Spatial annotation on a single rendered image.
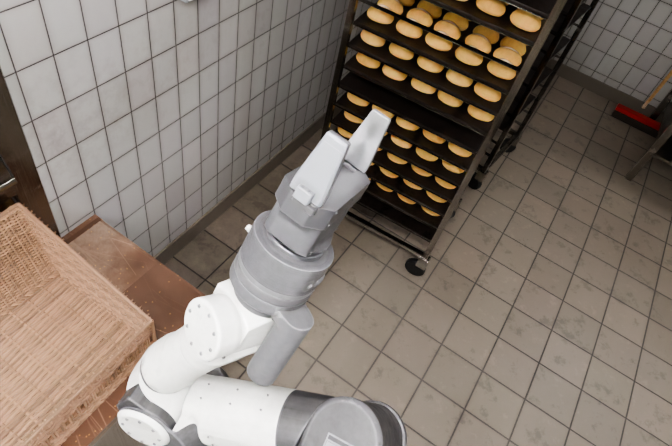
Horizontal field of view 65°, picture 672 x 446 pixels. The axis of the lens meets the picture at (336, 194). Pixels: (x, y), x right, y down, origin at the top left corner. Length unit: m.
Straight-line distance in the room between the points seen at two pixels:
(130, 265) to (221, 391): 1.05
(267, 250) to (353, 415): 0.26
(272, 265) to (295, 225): 0.05
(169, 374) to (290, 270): 0.27
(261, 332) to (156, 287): 1.16
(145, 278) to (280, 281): 1.25
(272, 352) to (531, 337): 2.16
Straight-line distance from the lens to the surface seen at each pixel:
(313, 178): 0.43
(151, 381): 0.75
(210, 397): 0.77
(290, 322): 0.53
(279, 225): 0.48
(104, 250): 1.82
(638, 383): 2.83
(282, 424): 0.72
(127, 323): 1.64
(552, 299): 2.83
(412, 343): 2.39
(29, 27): 1.43
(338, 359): 2.27
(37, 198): 1.71
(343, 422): 0.67
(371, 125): 0.51
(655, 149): 3.63
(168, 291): 1.70
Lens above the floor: 2.04
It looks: 47 degrees down
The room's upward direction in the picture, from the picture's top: 15 degrees clockwise
